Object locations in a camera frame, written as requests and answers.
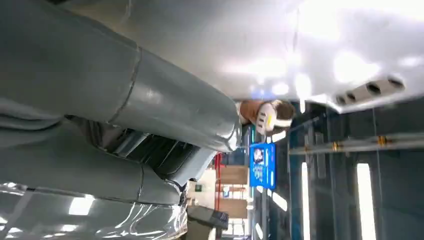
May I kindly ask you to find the white ceiling vent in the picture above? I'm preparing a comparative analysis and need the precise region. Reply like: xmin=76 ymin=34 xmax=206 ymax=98
xmin=334 ymin=76 xmax=406 ymax=106

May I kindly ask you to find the dark grey monitor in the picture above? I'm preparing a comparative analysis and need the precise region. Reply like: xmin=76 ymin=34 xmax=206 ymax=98
xmin=186 ymin=205 xmax=230 ymax=240

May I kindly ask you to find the grey ceiling pipe rail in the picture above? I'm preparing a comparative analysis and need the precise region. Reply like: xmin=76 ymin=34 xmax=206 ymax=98
xmin=288 ymin=131 xmax=424 ymax=156

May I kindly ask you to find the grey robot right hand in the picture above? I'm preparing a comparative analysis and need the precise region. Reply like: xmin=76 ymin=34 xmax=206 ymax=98
xmin=0 ymin=0 xmax=243 ymax=207

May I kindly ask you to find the long ceiling light panel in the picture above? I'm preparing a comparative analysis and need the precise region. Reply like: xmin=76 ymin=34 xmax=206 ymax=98
xmin=300 ymin=161 xmax=311 ymax=240
xmin=356 ymin=162 xmax=378 ymax=240

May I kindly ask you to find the blue wall sign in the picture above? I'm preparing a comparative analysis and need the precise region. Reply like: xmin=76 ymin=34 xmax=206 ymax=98
xmin=249 ymin=142 xmax=277 ymax=190

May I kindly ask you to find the red post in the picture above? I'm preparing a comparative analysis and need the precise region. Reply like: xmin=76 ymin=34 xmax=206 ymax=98
xmin=214 ymin=152 xmax=222 ymax=212

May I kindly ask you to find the person with white headset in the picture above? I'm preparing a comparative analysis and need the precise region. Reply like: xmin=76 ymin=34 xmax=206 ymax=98
xmin=235 ymin=98 xmax=297 ymax=137

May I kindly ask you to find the brown cardboard box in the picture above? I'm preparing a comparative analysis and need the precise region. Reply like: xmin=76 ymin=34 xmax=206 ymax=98
xmin=218 ymin=198 xmax=249 ymax=220
xmin=219 ymin=165 xmax=249 ymax=186

